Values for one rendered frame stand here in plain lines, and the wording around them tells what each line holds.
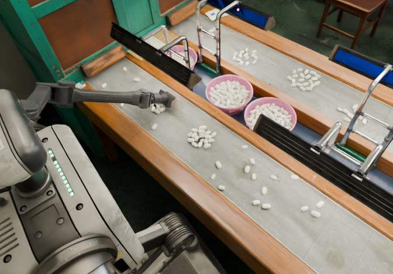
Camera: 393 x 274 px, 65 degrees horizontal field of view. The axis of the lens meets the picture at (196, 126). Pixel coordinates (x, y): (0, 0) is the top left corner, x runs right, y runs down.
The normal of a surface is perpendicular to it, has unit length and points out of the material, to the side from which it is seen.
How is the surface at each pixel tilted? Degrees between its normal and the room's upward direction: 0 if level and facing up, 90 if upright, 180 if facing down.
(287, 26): 0
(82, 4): 90
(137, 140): 0
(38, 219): 0
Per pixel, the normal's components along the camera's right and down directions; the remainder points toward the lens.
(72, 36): 0.71, 0.52
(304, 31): -0.07, -0.62
